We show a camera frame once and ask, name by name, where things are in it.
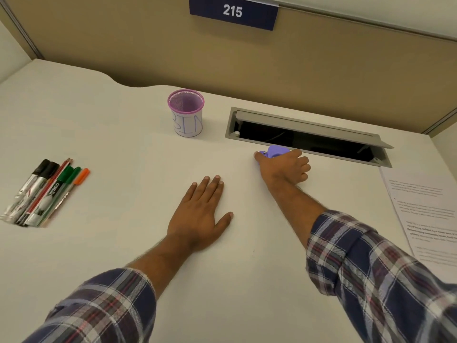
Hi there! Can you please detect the person's left hand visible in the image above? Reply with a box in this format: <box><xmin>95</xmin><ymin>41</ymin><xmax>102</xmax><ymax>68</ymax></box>
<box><xmin>167</xmin><ymin>175</ymin><xmax>234</xmax><ymax>252</ymax></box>

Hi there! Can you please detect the person's right hand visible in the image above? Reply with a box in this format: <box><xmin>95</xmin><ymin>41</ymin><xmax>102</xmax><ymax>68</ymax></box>
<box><xmin>254</xmin><ymin>149</ymin><xmax>311</xmax><ymax>192</ymax></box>

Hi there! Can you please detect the purple stapler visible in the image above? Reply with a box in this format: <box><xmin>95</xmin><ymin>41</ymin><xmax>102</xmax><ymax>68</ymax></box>
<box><xmin>258</xmin><ymin>145</ymin><xmax>291</xmax><ymax>160</ymax></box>

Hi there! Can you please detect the person's right forearm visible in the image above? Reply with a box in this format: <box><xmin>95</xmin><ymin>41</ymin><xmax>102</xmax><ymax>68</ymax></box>
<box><xmin>265</xmin><ymin>181</ymin><xmax>457</xmax><ymax>343</ymax></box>

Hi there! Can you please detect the person's left forearm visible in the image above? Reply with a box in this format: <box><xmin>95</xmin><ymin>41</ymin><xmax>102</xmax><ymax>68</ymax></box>
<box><xmin>21</xmin><ymin>234</ymin><xmax>198</xmax><ymax>343</ymax></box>

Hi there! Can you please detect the purple mesh pen cup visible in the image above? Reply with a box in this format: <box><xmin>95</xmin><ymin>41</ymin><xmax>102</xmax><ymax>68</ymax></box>
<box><xmin>167</xmin><ymin>89</ymin><xmax>205</xmax><ymax>138</ymax></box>

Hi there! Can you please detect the orange cap thin pen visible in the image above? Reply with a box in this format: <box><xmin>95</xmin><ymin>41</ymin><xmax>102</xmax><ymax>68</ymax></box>
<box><xmin>42</xmin><ymin>168</ymin><xmax>90</xmax><ymax>228</ymax></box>

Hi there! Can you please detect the green cap thin pen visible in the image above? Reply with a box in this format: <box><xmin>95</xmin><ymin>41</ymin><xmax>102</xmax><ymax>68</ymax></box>
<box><xmin>39</xmin><ymin>166</ymin><xmax>82</xmax><ymax>227</ymax></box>

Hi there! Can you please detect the green cap whiteboard marker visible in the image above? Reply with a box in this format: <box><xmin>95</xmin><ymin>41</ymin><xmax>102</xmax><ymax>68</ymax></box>
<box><xmin>26</xmin><ymin>166</ymin><xmax>74</xmax><ymax>227</ymax></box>

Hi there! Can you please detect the blue number sign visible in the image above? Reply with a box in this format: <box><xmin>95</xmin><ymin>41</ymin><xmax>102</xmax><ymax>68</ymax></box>
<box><xmin>189</xmin><ymin>0</ymin><xmax>280</xmax><ymax>32</ymax></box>

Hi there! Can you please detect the black cap whiteboard marker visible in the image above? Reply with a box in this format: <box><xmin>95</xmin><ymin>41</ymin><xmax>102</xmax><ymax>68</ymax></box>
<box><xmin>14</xmin><ymin>161</ymin><xmax>60</xmax><ymax>225</ymax></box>
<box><xmin>1</xmin><ymin>159</ymin><xmax>50</xmax><ymax>221</ymax></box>

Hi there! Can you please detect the printed white paper sheet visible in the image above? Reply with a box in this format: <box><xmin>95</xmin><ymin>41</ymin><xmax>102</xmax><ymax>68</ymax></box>
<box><xmin>379</xmin><ymin>166</ymin><xmax>457</xmax><ymax>265</ymax></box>

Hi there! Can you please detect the grey desk cable tray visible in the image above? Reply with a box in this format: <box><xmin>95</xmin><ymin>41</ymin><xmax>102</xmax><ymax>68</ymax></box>
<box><xmin>224</xmin><ymin>106</ymin><xmax>394</xmax><ymax>168</ymax></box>

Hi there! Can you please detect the grey partition frame strip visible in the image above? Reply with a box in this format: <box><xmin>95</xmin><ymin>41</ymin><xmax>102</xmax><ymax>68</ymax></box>
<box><xmin>0</xmin><ymin>3</ymin><xmax>40</xmax><ymax>61</ymax></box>
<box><xmin>421</xmin><ymin>107</ymin><xmax>457</xmax><ymax>136</ymax></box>

